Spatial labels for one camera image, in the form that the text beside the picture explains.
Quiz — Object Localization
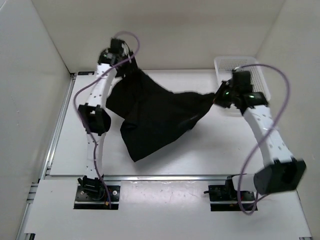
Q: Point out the black shorts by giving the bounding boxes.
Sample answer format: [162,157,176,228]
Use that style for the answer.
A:
[106,69,215,162]

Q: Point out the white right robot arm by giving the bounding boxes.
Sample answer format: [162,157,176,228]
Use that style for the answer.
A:
[213,80,307,200]

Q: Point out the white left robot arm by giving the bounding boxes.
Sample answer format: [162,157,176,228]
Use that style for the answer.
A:
[73,46,134,200]

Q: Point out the white perforated plastic basket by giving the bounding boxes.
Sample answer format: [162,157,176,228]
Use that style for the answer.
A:
[214,56,271,101]

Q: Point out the small black corner label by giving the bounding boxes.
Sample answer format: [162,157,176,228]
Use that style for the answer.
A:
[77,71,95,76]

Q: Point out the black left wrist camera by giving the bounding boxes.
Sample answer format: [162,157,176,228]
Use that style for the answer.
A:
[108,38,126,55]

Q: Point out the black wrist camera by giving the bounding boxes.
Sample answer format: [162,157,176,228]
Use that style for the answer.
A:
[232,70,251,87]
[108,38,126,55]

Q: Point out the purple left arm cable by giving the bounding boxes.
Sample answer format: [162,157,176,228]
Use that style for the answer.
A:
[74,31,141,208]

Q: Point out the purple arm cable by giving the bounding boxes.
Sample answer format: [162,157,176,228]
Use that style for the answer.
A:
[233,64,291,216]
[74,31,141,208]

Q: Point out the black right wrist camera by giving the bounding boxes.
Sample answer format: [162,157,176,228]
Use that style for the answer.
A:
[232,70,251,87]

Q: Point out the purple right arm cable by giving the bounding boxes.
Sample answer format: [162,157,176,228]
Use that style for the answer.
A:
[233,64,291,216]

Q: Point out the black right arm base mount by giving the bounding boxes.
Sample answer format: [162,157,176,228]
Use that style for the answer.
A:
[203,176,255,212]

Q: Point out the aluminium table edge rail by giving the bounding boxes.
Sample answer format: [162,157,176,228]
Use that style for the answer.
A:
[39,174,236,183]

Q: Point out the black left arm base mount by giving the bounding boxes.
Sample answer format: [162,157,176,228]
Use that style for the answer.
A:
[73,176,121,210]

